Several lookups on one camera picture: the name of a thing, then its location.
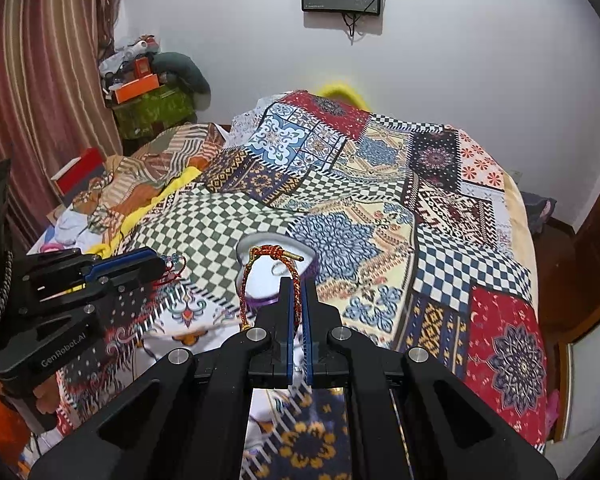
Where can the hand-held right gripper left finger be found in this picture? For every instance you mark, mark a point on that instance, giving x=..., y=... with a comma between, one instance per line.
x=290, y=330

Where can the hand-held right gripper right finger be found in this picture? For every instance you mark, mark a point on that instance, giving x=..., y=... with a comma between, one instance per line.
x=308, y=335

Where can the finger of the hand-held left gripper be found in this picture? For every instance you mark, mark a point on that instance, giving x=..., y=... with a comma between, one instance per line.
x=80, y=305
x=130, y=264

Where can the white heart-shaped jewelry box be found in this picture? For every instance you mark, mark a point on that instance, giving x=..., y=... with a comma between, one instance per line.
x=265, y=280

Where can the white floral cloth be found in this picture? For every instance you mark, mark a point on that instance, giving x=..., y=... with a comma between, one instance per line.
x=70, y=225

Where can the yellow cloth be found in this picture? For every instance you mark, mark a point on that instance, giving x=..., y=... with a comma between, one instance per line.
x=177, y=185

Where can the orange striped patterned cloth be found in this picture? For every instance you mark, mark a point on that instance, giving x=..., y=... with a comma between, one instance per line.
x=155, y=175

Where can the red box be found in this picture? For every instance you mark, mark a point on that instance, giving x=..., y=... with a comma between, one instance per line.
x=82, y=170

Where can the green patterned covered stand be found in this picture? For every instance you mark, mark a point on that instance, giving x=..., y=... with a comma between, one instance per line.
x=150, y=110

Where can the patchwork printed blanket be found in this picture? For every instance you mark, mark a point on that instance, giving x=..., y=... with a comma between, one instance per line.
x=360, y=185

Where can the orange box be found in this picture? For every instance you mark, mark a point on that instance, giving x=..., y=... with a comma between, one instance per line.
x=135, y=89

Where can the striped brown curtain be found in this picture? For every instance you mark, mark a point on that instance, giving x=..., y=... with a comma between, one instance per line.
x=40, y=85

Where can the dark green cushion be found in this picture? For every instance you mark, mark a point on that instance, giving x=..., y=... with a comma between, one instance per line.
x=182, y=67

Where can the beige bed sheet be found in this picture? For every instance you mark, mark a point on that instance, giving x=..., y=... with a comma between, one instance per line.
x=522, y=240

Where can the grey blue cloth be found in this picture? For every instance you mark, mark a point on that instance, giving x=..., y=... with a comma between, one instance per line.
x=540, y=207

